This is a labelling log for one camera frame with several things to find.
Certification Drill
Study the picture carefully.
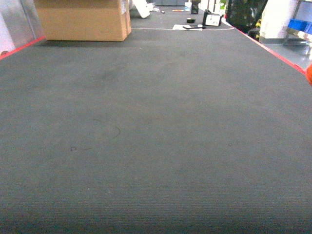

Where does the orange cylindrical cap 4680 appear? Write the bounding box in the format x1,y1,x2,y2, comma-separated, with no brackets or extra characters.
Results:
306,64,312,85

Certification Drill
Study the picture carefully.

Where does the blue bin on far shelf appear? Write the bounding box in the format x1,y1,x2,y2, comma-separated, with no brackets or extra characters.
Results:
288,19,312,33

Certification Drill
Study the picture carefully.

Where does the dark grey table mat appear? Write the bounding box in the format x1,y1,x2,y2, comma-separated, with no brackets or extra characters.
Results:
0,5,312,234

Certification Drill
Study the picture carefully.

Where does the white paper sheet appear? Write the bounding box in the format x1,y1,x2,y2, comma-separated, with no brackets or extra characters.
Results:
173,24,203,31

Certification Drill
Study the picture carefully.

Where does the black tape roll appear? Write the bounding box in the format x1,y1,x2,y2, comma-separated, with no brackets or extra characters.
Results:
186,18,195,23

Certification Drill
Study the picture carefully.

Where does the white foam piece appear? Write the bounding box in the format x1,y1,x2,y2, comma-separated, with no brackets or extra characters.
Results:
132,0,150,19

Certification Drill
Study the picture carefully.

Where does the black and white device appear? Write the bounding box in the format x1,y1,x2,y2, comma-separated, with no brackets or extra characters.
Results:
202,9,222,26

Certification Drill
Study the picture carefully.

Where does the large cardboard box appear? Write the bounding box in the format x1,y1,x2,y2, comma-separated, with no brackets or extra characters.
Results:
34,0,132,41

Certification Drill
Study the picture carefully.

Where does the black box far table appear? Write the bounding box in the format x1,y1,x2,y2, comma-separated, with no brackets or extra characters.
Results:
191,0,201,15

